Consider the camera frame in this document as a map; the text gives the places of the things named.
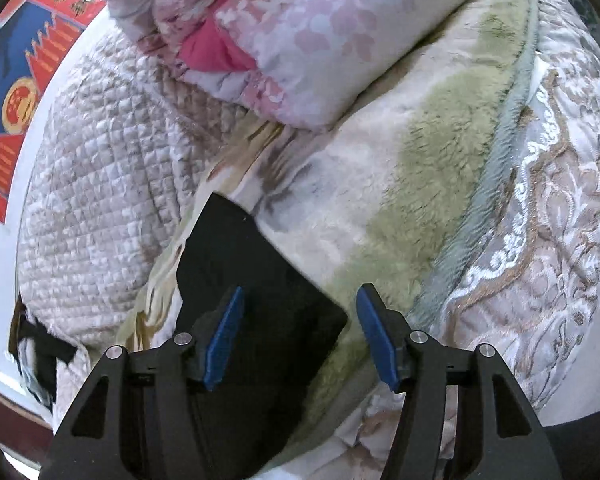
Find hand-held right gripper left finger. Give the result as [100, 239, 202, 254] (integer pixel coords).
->
[42, 286, 246, 480]

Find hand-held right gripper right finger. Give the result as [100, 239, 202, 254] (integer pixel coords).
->
[356, 283, 563, 480]

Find black pants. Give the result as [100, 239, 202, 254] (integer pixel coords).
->
[175, 192, 351, 480]

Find white green fleece blanket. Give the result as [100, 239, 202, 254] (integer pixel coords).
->
[115, 0, 541, 480]

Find dark clothes pile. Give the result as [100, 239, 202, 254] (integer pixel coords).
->
[17, 317, 78, 406]

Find beige quilted bedspread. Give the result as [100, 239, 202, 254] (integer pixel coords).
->
[17, 25, 261, 411]

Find light blue cloth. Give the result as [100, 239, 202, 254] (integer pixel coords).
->
[19, 337, 56, 408]

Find beige embroidered bed cover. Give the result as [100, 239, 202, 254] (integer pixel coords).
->
[415, 0, 600, 426]

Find pink cloth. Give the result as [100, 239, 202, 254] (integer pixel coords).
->
[177, 15, 258, 73]

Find pink floral duvet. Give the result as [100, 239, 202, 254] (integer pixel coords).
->
[102, 0, 491, 133]

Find red blue wall poster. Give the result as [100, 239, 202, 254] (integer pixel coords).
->
[0, 0, 108, 226]

